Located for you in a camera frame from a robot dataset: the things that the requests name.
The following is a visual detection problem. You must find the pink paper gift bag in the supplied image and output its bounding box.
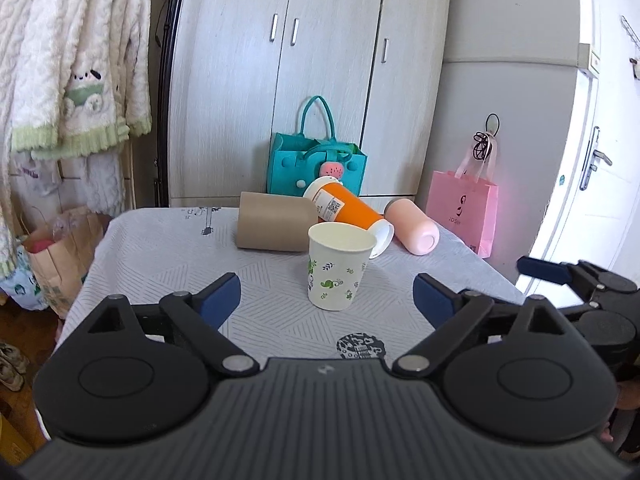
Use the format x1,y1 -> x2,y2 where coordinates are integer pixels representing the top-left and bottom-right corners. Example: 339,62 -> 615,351
426,130 -> 500,259

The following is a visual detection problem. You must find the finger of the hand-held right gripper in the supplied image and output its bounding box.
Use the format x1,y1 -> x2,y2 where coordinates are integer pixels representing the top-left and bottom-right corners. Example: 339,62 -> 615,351
516,255 -> 640,307

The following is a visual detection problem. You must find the pink cup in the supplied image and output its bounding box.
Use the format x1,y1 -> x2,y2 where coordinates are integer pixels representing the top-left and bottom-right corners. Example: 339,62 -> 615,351
384,199 -> 440,255

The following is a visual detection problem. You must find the tan cup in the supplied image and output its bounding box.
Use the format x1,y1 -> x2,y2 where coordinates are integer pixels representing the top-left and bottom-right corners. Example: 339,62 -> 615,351
236,191 -> 319,253

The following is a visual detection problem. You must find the white fleece robe green trim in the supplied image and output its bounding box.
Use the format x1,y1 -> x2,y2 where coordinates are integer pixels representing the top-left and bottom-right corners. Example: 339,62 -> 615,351
9,0 -> 154,162

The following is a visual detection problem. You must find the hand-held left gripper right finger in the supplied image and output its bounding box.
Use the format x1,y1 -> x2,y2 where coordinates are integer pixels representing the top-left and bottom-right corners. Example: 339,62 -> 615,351
392,272 -> 568,377

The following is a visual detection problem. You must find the metal wall hook rack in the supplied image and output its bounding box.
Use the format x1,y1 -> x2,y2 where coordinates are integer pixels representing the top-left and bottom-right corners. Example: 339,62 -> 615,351
620,15 -> 640,81

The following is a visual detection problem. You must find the orange cup with white lid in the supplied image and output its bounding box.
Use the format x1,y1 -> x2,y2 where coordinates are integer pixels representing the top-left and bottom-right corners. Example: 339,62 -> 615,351
302,176 -> 396,261

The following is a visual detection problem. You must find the silver door handle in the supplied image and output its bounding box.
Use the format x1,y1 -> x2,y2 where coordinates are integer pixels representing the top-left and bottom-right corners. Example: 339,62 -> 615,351
580,127 -> 614,191

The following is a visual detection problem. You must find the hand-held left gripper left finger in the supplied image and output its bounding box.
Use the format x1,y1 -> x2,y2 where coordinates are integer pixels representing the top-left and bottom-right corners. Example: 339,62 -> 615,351
87,272 -> 261,377

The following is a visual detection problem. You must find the blue printed bag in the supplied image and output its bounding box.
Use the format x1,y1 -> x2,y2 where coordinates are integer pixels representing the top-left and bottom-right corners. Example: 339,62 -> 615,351
0,244 -> 51,311

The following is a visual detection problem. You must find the grey patterned tablecloth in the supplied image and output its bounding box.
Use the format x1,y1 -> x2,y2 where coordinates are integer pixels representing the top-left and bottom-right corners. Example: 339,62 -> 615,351
54,205 -> 527,361

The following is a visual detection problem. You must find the white wooden wardrobe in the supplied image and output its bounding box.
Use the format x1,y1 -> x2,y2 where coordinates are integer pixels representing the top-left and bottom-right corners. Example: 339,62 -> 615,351
166,0 -> 454,209

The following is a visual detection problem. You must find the brown paper bag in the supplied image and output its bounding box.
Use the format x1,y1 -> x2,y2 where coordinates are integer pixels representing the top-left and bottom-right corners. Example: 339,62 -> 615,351
22,207 -> 110,319

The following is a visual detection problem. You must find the teal felt tote bag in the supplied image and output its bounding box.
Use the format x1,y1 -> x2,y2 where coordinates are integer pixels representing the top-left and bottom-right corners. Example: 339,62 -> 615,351
266,96 -> 369,199

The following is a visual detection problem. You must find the white door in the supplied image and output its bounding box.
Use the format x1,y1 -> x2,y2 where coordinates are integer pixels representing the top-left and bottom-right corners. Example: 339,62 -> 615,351
515,0 -> 640,307

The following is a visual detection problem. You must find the pair of shoes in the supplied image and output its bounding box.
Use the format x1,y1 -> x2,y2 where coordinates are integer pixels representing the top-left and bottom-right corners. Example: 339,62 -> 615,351
0,342 -> 31,392

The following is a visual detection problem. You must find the person's right hand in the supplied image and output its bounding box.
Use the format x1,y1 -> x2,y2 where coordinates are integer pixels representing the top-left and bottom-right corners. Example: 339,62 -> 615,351
597,380 -> 640,457

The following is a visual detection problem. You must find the black clothes rack pole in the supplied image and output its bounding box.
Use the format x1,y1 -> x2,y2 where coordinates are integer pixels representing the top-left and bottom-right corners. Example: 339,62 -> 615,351
150,0 -> 195,209

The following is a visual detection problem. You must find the leaf print paper cup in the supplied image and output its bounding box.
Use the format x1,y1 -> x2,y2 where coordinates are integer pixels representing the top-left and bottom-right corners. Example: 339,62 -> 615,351
306,222 -> 376,311

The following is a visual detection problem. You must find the white garment purple print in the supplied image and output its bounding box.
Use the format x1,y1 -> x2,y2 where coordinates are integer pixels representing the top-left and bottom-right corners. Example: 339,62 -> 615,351
9,149 -> 126,222

